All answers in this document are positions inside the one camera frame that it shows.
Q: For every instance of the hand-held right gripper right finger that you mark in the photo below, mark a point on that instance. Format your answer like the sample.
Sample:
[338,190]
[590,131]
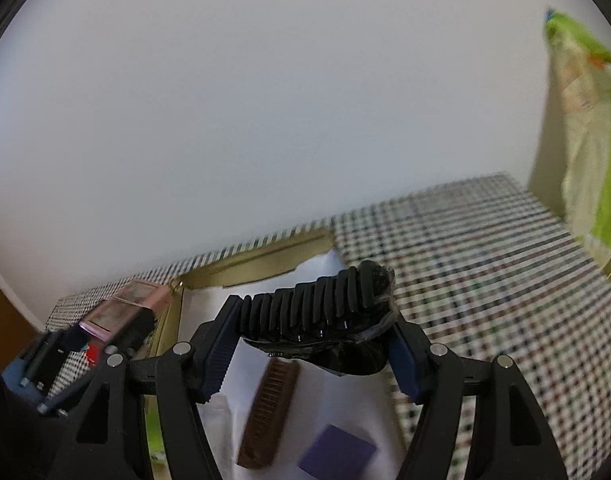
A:
[404,360]

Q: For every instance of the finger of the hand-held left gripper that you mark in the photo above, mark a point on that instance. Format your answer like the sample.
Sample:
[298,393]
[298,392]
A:
[55,360]
[130,332]

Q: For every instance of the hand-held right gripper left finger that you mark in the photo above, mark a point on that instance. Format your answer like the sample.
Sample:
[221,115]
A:
[220,347]

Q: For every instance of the pink rectangular case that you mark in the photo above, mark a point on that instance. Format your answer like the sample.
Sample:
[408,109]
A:
[130,300]

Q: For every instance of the red toy block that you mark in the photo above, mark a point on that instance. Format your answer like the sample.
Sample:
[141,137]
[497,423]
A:
[93,355]

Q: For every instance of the brown wooden comb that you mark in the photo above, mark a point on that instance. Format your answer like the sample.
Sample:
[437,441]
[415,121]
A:
[268,410]

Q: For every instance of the gold metal tin box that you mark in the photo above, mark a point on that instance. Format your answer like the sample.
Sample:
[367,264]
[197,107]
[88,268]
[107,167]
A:
[255,265]

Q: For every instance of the black claw hair clip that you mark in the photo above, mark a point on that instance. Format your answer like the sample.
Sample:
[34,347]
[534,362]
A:
[305,305]

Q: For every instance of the green toy block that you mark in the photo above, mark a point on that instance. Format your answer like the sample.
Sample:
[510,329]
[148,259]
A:
[156,435]

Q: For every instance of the purple foam block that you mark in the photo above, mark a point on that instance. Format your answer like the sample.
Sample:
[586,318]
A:
[335,452]

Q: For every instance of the brown wooden door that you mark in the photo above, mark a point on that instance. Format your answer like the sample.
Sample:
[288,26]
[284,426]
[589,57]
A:
[5,320]

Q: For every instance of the checkered tablecloth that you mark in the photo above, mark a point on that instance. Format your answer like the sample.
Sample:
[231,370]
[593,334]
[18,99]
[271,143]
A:
[485,285]

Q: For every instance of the green patterned cloth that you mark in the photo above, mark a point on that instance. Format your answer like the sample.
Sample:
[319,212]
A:
[595,185]

